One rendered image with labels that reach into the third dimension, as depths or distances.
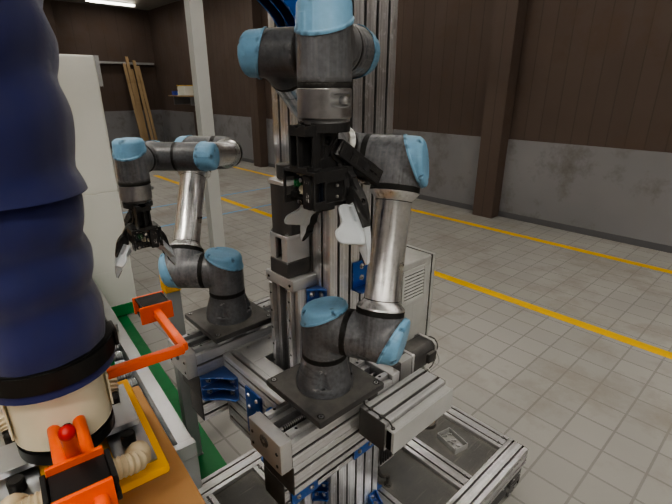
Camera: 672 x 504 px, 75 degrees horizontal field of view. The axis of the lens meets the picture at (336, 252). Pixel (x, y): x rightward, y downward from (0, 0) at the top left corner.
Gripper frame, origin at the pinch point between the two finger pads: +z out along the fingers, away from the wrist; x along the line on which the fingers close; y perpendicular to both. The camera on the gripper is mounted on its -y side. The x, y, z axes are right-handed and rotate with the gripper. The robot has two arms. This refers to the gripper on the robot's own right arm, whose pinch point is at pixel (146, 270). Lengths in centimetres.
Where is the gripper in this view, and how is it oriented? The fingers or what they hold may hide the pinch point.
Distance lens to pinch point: 130.9
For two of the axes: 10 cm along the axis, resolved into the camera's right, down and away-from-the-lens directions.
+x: 8.0, -2.1, 5.6
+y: 6.0, 2.8, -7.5
